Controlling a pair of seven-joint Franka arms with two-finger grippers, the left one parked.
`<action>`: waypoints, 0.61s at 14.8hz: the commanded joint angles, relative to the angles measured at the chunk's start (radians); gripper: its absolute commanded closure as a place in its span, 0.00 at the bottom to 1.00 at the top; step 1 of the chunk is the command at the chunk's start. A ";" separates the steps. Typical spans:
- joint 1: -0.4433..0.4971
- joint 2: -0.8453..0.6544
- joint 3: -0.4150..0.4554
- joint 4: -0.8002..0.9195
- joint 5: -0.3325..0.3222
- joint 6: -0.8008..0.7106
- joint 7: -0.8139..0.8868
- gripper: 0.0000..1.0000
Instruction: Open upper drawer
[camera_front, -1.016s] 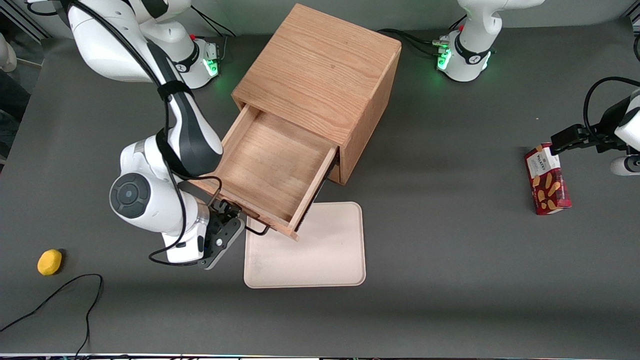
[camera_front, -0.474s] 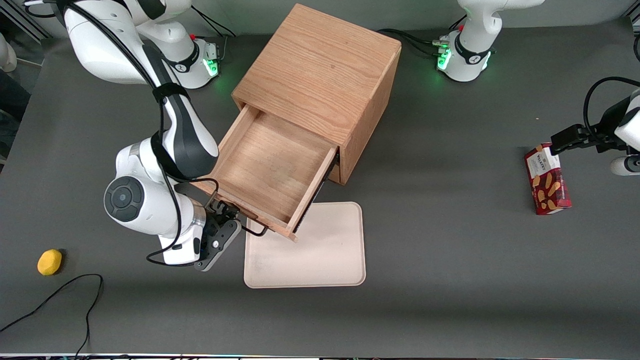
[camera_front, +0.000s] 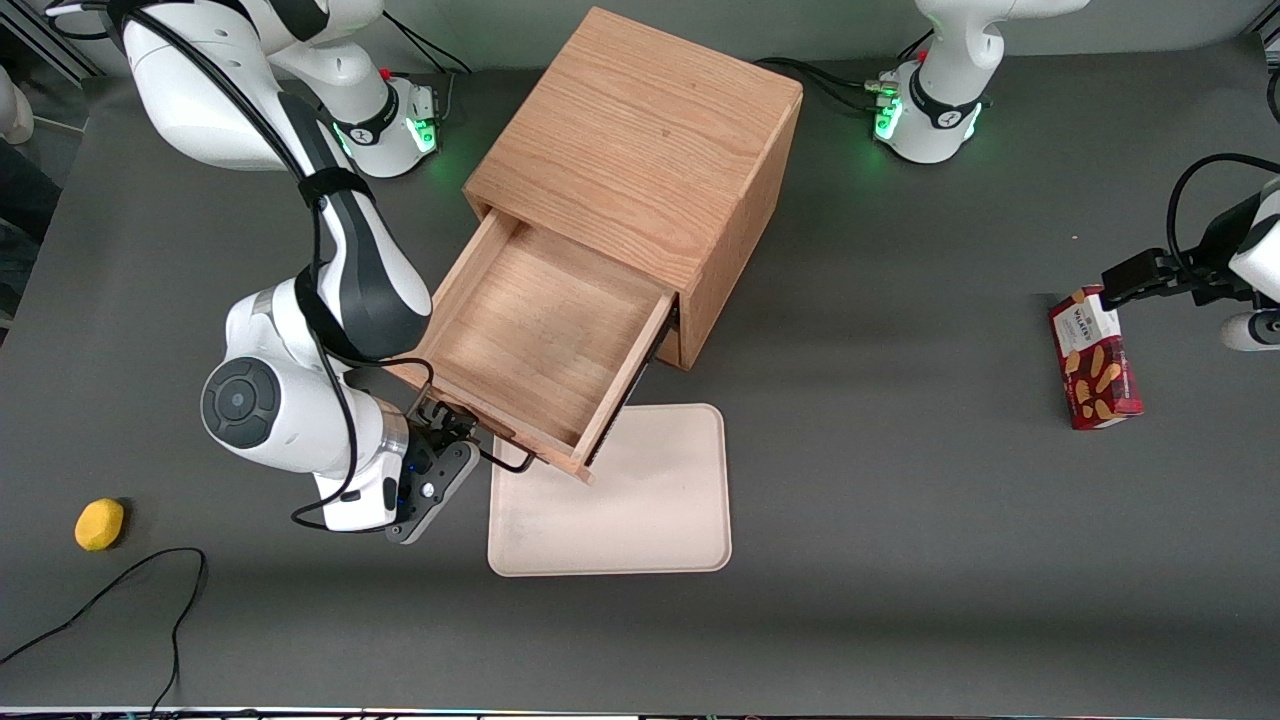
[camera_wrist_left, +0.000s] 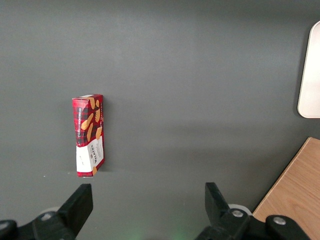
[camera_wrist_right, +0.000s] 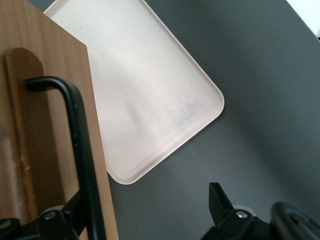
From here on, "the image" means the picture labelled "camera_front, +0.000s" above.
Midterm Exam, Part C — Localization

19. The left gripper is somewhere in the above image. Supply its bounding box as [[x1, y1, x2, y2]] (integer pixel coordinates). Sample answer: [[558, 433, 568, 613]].
[[1100, 178, 1280, 313]]

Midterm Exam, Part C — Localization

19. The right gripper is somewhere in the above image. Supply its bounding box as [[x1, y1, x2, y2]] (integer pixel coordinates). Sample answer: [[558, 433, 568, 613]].
[[313, 398, 479, 533]]

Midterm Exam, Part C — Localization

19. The wooden drawer cabinet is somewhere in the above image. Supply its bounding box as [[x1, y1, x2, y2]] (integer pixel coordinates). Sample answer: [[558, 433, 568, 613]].
[[463, 5, 807, 373]]

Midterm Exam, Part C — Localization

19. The red shortbread cookie box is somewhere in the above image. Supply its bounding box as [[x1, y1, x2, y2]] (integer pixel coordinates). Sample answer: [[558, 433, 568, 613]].
[[1048, 285, 1144, 431]]

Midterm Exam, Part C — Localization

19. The beige plastic tray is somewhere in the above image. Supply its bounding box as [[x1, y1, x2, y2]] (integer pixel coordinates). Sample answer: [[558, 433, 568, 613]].
[[487, 403, 733, 578]]

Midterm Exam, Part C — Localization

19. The yellow lemon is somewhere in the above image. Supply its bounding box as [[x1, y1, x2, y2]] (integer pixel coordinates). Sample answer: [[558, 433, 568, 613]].
[[74, 498, 126, 553]]

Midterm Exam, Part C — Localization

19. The white rounded object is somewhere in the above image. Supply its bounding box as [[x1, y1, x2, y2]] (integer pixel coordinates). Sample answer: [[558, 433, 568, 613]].
[[0, 65, 34, 144]]

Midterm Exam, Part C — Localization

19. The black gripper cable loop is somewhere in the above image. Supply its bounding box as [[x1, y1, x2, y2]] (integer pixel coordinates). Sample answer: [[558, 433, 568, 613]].
[[1165, 153, 1280, 276]]

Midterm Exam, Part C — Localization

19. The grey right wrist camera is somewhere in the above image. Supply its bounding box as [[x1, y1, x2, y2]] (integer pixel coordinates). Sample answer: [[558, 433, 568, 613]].
[[385, 440, 482, 546]]

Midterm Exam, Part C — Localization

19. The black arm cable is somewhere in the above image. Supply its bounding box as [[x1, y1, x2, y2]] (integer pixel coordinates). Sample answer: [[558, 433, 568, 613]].
[[105, 0, 437, 531]]

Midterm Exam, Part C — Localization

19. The thin black cable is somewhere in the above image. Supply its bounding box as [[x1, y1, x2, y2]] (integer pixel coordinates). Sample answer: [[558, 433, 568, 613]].
[[0, 547, 207, 716]]

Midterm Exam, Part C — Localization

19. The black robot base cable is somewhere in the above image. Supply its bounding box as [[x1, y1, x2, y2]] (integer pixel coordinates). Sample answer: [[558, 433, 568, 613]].
[[380, 12, 478, 126], [752, 30, 936, 113]]

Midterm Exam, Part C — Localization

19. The aluminium frame rail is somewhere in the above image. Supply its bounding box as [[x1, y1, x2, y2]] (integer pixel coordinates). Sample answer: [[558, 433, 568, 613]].
[[0, 0, 106, 81]]

